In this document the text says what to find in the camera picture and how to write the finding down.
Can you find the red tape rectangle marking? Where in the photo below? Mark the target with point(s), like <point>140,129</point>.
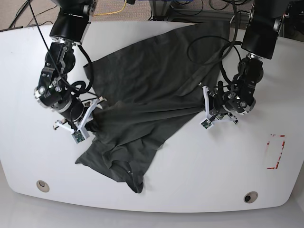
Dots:
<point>274,151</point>

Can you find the right table cable grommet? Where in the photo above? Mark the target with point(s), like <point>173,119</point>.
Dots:
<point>250,197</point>

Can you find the left table cable grommet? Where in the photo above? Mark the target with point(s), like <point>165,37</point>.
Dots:
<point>42,186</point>

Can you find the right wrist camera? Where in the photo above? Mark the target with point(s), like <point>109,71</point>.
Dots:
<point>78,136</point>

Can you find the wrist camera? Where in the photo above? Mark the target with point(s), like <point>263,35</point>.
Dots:
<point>207,124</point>
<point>78,136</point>

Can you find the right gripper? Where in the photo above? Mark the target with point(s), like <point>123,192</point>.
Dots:
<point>77,114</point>

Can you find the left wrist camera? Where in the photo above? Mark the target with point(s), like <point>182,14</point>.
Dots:
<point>207,124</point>

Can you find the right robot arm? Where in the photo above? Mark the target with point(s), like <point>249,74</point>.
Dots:
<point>53,90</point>

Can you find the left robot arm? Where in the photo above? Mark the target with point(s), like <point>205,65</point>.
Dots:
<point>237,97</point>

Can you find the table cable grommet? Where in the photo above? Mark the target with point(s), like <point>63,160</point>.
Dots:
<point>42,186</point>
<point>250,197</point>

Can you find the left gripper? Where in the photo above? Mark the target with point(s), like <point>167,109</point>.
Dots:
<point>215,109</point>

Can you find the aluminium frame stand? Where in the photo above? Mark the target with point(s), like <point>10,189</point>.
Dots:
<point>198,11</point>

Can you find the dark grey t-shirt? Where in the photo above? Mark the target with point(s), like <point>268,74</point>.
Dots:
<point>152,90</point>

